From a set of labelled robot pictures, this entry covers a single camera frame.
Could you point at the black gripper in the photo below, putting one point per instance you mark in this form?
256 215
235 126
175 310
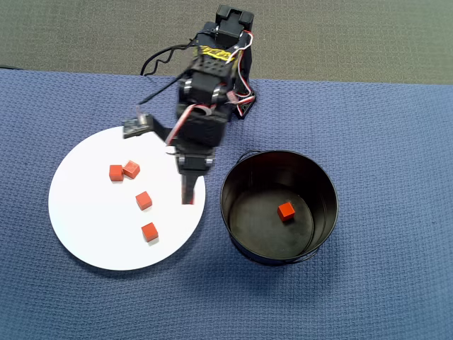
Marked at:
194 164

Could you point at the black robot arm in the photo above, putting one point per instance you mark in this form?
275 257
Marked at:
207 83

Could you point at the white round plate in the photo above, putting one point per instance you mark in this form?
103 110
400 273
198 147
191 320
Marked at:
88 219

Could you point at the black metal bucket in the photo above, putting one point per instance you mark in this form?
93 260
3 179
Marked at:
255 226

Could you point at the yellow black tape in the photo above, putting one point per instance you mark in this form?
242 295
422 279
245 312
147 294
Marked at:
216 53

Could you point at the blue waffle cloth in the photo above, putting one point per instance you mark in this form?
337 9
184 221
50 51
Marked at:
354 177

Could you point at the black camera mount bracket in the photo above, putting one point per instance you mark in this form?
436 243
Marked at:
161 129

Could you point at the small camera circuit board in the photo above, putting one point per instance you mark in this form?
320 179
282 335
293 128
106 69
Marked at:
136 127

